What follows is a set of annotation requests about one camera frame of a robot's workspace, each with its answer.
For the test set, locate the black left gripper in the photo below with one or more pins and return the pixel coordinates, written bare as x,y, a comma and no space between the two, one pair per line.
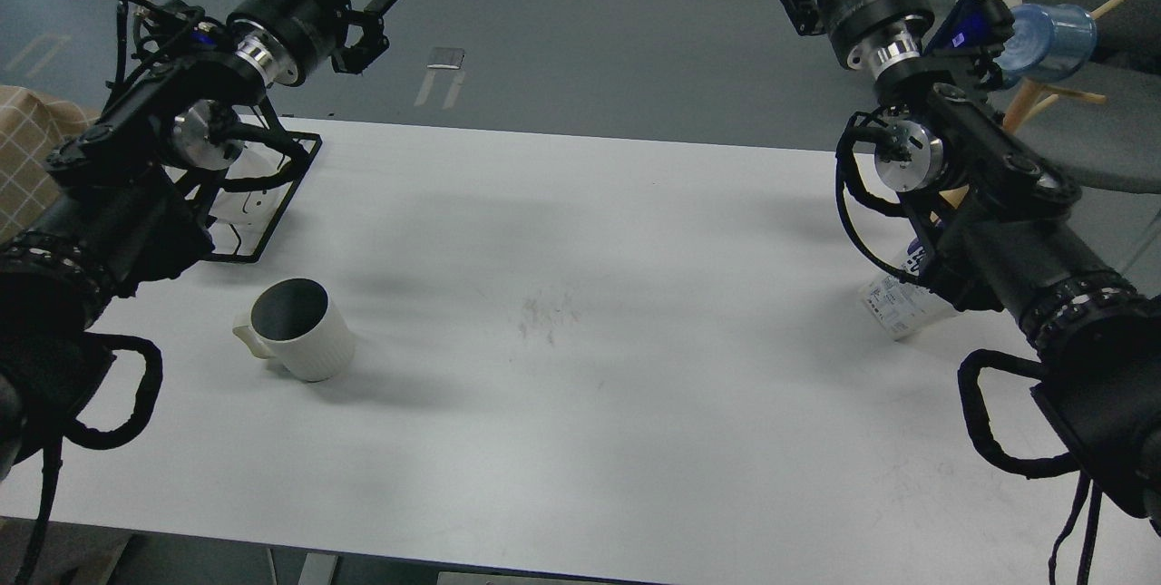
302,34

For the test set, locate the white ribbed mug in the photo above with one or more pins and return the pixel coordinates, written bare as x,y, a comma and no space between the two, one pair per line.
296,324

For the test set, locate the blue white milk carton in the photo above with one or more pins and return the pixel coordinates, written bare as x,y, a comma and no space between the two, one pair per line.
902,309

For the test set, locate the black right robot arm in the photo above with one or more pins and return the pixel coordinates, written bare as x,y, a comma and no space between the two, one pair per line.
933,188

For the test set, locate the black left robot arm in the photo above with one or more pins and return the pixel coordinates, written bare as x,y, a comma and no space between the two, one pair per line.
187,118

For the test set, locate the blue plastic cup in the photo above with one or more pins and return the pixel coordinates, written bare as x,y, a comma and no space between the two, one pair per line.
1049,43

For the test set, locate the wooden cup tree stand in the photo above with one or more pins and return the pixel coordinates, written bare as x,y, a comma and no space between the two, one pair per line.
1081,90

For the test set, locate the beige checkered cloth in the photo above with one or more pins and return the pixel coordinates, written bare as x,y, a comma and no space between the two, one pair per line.
32,125

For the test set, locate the black wire cup rack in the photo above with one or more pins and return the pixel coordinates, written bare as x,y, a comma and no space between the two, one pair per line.
244,223

